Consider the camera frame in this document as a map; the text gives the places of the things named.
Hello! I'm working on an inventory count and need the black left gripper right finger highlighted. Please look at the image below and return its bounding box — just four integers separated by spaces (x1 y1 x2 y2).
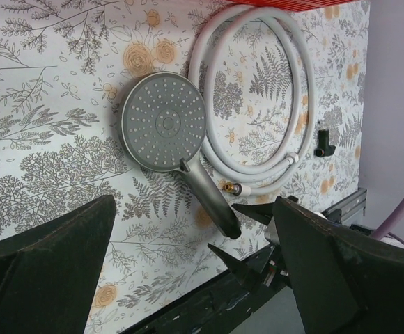
273 198 404 333

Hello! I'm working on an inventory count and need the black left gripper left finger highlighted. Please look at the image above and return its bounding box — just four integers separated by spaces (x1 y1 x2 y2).
0 195 116 333

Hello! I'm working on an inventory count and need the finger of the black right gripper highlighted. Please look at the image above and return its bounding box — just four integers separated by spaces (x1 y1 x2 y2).
232 202 274 226
208 244 268 287

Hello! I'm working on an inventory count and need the white shower hose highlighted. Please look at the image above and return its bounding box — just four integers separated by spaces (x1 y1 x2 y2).
187 5 316 198

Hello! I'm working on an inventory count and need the grey shower head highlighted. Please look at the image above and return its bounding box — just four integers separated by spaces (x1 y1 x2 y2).
119 72 241 239

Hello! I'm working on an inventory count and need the black elbow pipe fitting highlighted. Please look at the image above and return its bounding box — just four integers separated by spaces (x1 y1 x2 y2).
314 129 336 157

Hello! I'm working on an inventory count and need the floral patterned mat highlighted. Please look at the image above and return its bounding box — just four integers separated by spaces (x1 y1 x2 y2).
0 1 370 333

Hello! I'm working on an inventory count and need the red plastic basket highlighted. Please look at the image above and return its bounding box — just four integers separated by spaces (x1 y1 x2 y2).
230 0 355 12

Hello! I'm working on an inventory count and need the aluminium frame rail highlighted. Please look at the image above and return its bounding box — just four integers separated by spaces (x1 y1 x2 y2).
321 188 367 226

